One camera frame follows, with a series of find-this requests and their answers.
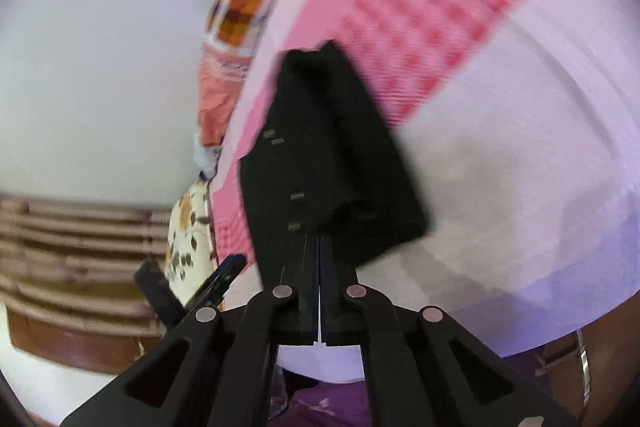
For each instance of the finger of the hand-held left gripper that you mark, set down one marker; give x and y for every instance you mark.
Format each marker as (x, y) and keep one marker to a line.
(160, 294)
(222, 277)

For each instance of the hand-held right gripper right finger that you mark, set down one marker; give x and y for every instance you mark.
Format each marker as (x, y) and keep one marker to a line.
(332, 292)

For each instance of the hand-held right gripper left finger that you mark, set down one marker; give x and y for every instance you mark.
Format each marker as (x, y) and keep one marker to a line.
(307, 292)

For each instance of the black pants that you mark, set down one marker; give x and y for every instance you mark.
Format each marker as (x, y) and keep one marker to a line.
(310, 147)

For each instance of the cream floral pillow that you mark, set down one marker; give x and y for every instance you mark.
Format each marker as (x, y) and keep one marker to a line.
(187, 227)

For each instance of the beige patterned curtain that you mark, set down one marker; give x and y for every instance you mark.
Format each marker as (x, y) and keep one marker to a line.
(75, 247)

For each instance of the white and blue cloth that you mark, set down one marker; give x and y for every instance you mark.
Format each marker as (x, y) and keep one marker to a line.
(207, 162)

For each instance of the orange striped cloth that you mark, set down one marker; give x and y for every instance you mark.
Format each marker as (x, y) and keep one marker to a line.
(215, 107)

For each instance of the pink checked bed sheet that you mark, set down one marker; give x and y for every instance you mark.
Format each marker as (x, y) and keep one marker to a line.
(500, 157)

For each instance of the brown wooden furniture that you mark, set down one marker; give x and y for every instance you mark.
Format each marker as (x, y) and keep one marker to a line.
(610, 357)

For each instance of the brown wooden frame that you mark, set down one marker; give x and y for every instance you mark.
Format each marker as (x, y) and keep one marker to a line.
(60, 342)

